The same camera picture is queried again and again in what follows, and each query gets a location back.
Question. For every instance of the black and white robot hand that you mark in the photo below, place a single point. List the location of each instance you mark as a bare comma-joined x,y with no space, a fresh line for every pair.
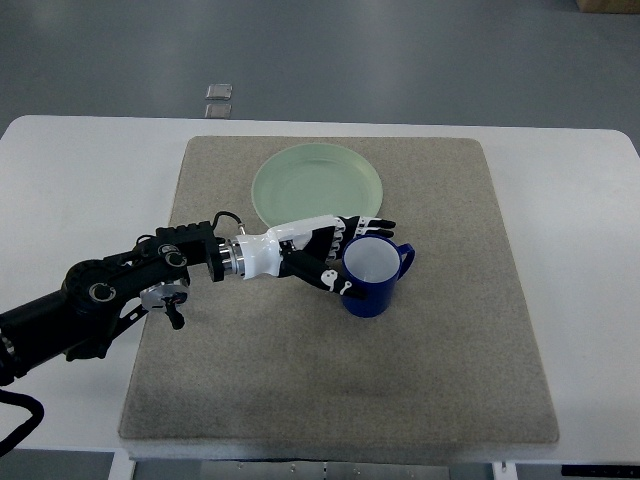
305,249

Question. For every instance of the blue mug white inside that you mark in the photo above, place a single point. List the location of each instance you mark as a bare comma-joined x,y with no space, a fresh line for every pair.
375,264

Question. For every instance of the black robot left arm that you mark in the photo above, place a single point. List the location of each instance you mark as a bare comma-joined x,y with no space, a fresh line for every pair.
100,299

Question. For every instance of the light green plate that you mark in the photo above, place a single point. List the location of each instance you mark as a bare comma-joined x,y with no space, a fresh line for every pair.
314,179

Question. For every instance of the lower floor outlet plate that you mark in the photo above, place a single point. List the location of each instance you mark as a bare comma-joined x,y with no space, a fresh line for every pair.
218,111

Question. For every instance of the floor outlet plate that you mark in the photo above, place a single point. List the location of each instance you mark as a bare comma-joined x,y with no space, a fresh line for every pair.
218,111
219,92

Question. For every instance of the upper floor outlet plate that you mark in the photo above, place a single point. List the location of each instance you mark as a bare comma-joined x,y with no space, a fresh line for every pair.
219,92

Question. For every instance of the beige felt mat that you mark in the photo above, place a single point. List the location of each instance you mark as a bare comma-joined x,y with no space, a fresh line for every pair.
277,363

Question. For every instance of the cardboard box corner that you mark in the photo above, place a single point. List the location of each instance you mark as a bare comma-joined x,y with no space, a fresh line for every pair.
609,6

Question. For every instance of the white table frame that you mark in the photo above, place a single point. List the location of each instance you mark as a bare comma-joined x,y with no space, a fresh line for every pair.
122,467

